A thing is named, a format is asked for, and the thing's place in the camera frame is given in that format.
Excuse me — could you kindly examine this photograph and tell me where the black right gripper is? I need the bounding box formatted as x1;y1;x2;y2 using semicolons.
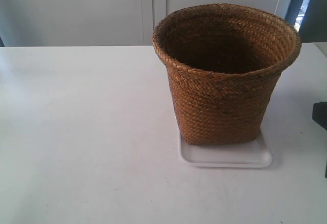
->
312;101;327;130

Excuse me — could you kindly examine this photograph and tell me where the brown woven wicker basket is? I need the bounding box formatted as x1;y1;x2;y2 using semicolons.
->
152;3;301;146

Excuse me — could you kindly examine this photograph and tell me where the white rectangular plastic tray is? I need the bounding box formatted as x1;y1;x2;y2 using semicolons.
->
178;134;273;169

